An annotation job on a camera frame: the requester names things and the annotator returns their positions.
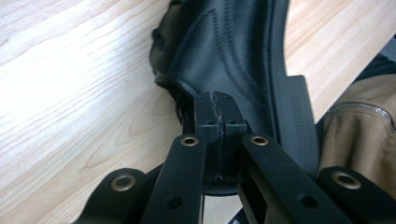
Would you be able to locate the dark cloth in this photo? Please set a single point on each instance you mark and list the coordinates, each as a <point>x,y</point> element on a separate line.
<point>378,67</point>

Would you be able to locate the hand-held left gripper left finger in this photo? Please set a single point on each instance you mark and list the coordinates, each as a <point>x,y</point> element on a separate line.
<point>204,109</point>

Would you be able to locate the black leather shoe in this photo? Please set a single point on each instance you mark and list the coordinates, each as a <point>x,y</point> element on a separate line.
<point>224,53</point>

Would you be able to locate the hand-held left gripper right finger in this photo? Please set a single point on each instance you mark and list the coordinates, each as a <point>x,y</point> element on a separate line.
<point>229,112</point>

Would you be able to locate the tan zip jacket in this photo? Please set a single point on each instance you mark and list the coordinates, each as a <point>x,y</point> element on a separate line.
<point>355,130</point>

